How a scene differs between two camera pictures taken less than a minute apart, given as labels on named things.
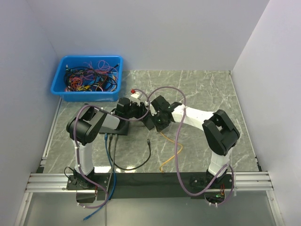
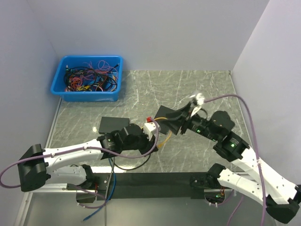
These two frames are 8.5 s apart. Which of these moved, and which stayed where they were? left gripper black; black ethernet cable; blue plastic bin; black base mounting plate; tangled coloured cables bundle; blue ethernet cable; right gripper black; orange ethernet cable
Moved: orange ethernet cable; left gripper black; right gripper black
Stayed: black base mounting plate; tangled coloured cables bundle; blue ethernet cable; black ethernet cable; blue plastic bin
